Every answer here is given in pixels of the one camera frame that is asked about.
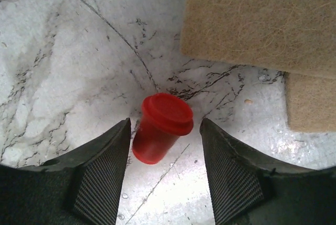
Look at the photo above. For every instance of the brown cardboard sheet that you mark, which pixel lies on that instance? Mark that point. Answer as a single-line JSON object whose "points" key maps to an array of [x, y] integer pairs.
{"points": [[310, 103], [295, 36]]}

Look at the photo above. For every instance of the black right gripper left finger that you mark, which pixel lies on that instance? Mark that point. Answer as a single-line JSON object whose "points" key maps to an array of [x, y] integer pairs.
{"points": [[82, 186]]}

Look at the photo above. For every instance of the red capsule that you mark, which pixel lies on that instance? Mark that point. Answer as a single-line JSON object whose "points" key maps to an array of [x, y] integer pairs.
{"points": [[165, 118]]}

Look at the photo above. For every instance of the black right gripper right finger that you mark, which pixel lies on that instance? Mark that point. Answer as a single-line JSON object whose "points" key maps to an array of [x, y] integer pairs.
{"points": [[250, 187]]}

